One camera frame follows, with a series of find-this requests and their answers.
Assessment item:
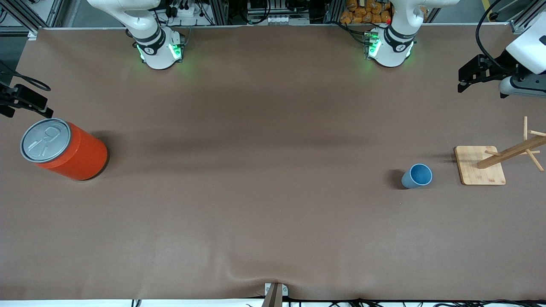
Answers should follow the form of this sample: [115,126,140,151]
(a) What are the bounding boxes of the light blue plastic cup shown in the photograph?
[401,163,433,189]

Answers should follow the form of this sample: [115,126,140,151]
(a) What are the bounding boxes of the power strip with black plugs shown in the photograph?
[164,0,203,18]

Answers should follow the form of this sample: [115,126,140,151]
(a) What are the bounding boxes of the silver metal bracket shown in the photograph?
[264,282,289,298]

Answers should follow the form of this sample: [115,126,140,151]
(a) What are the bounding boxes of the brown wooden strip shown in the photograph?
[261,284,283,307]

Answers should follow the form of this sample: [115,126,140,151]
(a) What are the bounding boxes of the wooden mug tree rack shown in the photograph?
[454,116,546,186]

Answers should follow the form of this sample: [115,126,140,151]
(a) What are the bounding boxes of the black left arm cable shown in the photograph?
[475,0,513,71]

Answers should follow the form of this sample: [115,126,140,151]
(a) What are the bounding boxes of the orange packets pile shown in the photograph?
[340,0,393,24]

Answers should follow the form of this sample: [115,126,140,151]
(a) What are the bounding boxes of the aluminium frame profile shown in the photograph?
[0,0,64,35]
[510,11,546,35]

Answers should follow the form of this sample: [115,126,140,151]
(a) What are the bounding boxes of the brown table mat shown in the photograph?
[0,23,546,301]

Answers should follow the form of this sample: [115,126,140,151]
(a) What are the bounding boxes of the orange can with grey lid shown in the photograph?
[20,118,109,182]

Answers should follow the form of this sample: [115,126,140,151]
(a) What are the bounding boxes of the white power strip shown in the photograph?
[263,15,311,25]

